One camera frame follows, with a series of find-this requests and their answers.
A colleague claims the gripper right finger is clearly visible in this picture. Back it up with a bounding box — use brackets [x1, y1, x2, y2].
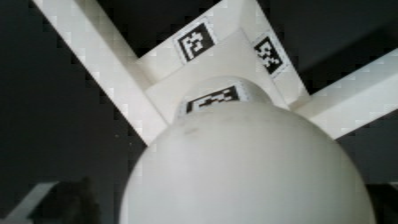
[366, 182, 398, 224]

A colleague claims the white U-shaped fence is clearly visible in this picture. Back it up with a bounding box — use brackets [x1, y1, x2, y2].
[32, 0, 398, 142]

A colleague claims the white lamp bulb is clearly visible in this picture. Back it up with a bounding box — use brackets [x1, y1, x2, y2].
[119, 77, 377, 224]

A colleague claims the white lamp base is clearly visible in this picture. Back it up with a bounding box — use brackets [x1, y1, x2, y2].
[139, 0, 309, 120]

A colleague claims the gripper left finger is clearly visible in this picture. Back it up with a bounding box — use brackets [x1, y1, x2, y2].
[0, 178, 101, 224]

